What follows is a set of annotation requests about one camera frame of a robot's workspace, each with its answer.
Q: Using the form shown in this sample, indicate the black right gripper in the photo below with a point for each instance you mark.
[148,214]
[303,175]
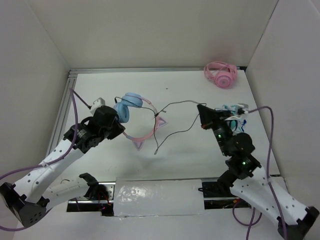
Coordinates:
[209,117]

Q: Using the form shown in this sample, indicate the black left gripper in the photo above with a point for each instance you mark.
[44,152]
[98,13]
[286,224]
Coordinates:
[119,129]

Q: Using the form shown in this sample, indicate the blue pink cat-ear headphones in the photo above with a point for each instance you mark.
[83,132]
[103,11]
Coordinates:
[133,100]

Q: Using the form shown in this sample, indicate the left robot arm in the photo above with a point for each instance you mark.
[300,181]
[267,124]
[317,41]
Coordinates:
[32,196]

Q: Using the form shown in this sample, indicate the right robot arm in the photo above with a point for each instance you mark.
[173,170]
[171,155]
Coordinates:
[247,179]

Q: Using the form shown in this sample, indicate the teal cat-ear headphones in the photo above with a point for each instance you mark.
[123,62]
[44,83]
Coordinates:
[237,126]

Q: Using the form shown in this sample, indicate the white taped cover plate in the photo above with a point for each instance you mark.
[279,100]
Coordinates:
[158,198]

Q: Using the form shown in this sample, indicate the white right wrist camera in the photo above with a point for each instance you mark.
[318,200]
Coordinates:
[238,111]

